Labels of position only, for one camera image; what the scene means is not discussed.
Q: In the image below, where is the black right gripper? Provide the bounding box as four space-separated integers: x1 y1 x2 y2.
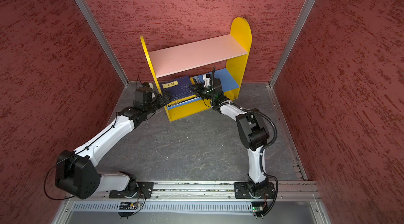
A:
189 82 215 101

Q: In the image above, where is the dark blue book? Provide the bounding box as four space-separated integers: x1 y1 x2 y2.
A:
160 76 196 104

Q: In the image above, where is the yellow pink blue bookshelf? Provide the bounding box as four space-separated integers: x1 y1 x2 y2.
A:
139 17 253 122

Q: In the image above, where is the yellow book with cartoon figure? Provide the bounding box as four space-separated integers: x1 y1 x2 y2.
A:
167 95 200 109

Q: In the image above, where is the white book with galaxy picture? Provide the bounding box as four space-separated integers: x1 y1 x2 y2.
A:
191 75 204 85

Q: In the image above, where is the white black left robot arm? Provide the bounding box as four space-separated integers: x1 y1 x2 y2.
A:
55 86 171 199

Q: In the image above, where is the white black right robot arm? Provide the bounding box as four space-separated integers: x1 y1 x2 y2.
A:
190 78 277 198

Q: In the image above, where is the left circuit board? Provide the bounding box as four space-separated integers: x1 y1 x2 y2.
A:
118 202 140 211

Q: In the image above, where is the circuit board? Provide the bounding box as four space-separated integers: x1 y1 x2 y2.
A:
118 202 140 211
251 201 266 212

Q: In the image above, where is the right circuit board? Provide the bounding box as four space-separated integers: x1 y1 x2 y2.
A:
251 201 266 212

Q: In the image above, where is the left corner aluminium profile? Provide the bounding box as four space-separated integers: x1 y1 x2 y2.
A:
74 0 129 87

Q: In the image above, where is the corner aluminium profile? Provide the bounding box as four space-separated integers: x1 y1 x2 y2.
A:
269 0 316 88
74 0 129 87

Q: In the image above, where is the right corner aluminium profile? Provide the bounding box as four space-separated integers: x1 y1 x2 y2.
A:
269 0 316 88

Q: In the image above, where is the black corrugated cable conduit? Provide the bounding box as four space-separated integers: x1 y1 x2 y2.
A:
210 66 278 177

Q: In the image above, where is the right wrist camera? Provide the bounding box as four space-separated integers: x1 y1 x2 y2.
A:
203 74 211 88

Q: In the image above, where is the white slotted cable duct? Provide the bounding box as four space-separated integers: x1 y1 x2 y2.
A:
72 201 252 214

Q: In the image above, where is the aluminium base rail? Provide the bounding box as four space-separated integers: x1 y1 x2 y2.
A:
64 179 321 201

